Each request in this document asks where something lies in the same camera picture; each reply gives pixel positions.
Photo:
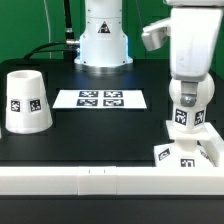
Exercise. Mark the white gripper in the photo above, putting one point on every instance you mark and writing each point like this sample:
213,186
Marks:
193,28

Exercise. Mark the white lamp bulb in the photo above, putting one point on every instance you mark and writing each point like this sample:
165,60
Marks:
191,119

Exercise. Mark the white lamp base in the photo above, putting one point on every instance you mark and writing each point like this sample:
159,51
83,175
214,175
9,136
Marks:
185,151

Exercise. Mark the white lamp shade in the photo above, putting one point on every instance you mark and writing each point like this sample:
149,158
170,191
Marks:
27,109

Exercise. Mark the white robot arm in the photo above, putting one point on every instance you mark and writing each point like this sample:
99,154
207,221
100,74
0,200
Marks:
103,43

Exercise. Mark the white marker sheet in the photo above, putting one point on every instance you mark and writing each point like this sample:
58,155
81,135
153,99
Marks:
100,99

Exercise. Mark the white front rail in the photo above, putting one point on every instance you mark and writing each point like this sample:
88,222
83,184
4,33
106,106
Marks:
110,181

